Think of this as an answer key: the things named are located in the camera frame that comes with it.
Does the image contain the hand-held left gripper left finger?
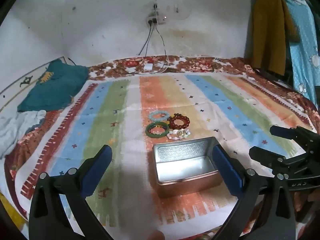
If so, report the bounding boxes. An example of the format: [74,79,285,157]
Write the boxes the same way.
[29,144,113,240]

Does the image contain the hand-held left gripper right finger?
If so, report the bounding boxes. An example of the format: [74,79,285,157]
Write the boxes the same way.
[212,144,297,240]

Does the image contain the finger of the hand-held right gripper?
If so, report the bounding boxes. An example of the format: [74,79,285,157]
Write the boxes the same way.
[269,125,320,143]
[249,146,288,178]

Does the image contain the rectangular metal tin box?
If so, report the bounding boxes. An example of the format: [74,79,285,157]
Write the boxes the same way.
[152,136,223,198]

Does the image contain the pink and white shell bracelet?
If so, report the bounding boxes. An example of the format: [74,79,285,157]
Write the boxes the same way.
[166,128,191,140]

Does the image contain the green jade bangle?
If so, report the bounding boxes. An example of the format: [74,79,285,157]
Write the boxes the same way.
[145,121,168,138]

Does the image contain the dark red bead bracelet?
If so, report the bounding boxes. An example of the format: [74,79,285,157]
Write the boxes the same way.
[167,113,191,130]

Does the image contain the light blue bead bracelet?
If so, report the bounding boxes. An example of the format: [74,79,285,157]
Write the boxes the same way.
[149,110,168,122]

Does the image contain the person's left hand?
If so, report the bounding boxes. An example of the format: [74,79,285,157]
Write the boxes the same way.
[146,230,166,240]

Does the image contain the striped colourful mat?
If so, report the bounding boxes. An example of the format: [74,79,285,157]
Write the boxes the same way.
[15,74,318,235]

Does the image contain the pale grey crumpled cloth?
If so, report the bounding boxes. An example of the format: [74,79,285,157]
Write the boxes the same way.
[0,110,47,158]

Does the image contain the light blue printed hanging cloth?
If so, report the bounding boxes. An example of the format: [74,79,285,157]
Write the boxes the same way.
[274,0,320,103]

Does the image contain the teal pillow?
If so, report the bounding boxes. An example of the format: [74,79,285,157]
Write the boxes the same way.
[17,59,89,112]

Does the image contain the mustard yellow hanging garment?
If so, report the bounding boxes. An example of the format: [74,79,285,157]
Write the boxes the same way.
[251,0,300,76]

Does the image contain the white power strip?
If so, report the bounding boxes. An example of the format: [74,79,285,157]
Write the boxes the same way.
[146,15,167,26]

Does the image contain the black power cable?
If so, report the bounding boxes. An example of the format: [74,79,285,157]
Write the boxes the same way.
[138,24,153,56]

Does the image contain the thin black charger cable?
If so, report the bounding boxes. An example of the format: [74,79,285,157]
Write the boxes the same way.
[154,25,167,73]

